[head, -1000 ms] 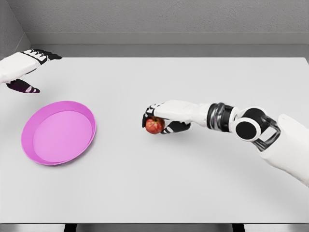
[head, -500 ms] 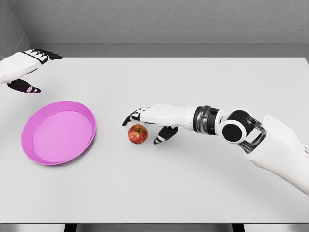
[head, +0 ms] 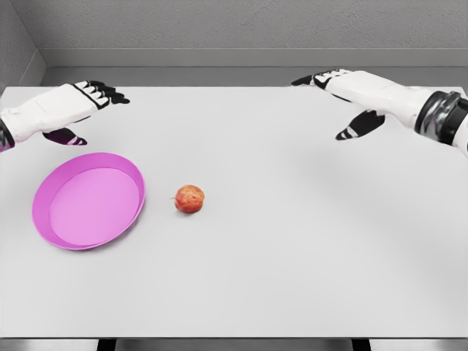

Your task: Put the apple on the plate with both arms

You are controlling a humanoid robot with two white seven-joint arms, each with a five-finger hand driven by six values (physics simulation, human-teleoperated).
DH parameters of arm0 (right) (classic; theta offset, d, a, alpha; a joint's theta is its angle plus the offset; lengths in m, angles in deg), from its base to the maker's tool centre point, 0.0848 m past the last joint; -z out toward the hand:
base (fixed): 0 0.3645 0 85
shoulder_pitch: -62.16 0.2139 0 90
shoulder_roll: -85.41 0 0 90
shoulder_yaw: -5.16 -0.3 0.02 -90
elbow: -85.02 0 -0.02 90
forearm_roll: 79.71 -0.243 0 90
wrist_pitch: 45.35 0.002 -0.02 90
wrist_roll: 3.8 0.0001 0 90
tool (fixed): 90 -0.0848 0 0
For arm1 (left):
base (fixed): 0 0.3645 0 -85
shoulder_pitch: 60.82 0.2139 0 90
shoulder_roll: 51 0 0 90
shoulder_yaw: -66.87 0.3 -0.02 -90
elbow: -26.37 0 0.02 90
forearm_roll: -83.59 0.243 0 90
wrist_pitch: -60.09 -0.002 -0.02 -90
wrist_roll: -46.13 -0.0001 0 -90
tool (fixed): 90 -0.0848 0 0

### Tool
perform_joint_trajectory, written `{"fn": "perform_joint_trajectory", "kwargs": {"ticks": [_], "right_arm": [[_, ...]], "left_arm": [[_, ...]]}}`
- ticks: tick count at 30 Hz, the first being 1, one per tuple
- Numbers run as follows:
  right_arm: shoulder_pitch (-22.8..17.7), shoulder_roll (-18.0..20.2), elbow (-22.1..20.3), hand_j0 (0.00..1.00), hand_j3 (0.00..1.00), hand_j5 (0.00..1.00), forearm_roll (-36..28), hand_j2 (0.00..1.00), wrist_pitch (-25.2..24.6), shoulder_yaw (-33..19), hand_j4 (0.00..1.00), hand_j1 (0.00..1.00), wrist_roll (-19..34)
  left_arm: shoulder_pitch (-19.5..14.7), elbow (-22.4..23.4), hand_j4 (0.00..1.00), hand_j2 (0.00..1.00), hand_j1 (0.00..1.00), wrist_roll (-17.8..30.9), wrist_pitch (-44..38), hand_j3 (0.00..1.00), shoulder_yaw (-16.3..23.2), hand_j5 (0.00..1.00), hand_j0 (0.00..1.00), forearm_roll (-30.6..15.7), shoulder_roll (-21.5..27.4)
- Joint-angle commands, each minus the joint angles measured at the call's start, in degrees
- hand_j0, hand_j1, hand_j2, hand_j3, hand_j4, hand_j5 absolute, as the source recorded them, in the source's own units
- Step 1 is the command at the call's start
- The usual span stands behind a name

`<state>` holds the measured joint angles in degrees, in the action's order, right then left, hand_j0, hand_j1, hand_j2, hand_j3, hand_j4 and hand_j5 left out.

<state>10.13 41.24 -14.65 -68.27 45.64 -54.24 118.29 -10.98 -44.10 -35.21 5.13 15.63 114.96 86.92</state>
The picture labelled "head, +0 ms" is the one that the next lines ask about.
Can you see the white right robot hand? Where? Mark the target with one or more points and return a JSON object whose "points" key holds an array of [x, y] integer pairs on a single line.
{"points": [[356, 87]]}

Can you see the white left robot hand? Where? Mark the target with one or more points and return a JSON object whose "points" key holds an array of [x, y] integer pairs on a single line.
{"points": [[62, 106]]}

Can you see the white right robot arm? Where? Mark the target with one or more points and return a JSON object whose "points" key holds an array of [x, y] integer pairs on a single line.
{"points": [[431, 106]]}

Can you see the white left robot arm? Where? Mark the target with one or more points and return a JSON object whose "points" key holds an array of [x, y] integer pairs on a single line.
{"points": [[16, 122]]}

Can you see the pink round plate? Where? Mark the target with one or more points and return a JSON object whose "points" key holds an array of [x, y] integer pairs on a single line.
{"points": [[89, 202]]}

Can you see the red apple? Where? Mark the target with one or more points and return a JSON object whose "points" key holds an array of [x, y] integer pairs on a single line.
{"points": [[189, 199]]}

